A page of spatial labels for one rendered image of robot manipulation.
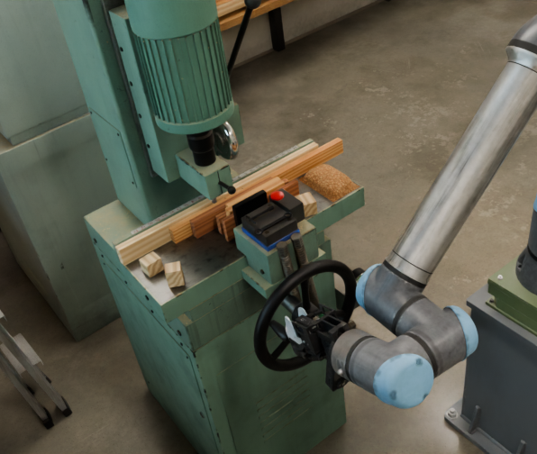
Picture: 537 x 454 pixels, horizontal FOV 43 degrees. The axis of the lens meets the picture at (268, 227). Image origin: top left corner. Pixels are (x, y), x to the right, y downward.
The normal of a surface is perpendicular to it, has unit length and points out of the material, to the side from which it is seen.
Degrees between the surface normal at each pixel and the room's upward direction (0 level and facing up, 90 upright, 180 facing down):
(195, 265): 0
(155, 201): 90
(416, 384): 70
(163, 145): 90
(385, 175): 0
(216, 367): 90
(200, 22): 90
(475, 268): 0
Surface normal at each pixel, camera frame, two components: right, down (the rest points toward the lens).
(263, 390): 0.59, 0.45
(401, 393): 0.46, 0.19
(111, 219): -0.12, -0.77
